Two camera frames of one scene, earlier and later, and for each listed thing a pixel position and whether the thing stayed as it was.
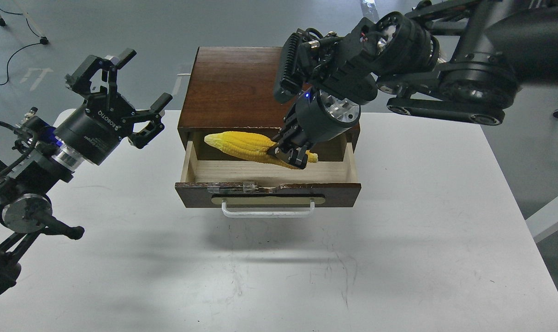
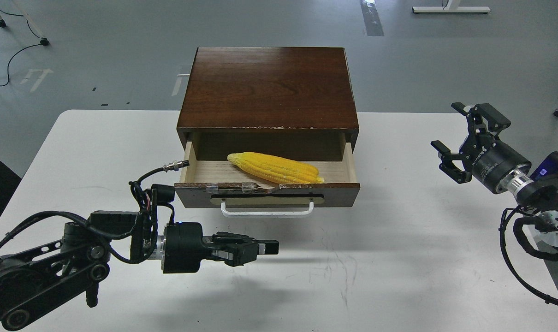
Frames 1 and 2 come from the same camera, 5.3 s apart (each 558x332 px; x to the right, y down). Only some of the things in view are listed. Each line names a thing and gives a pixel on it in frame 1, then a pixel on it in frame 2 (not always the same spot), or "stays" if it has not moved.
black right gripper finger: (289, 133) to (485, 118)
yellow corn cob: (250, 146) to (277, 169)
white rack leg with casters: (1, 22) stays
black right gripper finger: (297, 157) to (447, 165)
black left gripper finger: (154, 115) to (241, 253)
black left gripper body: (92, 131) to (184, 247)
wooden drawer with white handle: (264, 189) stays
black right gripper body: (320, 115) to (489, 160)
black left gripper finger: (96, 78) to (222, 237)
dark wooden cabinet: (231, 89) stays
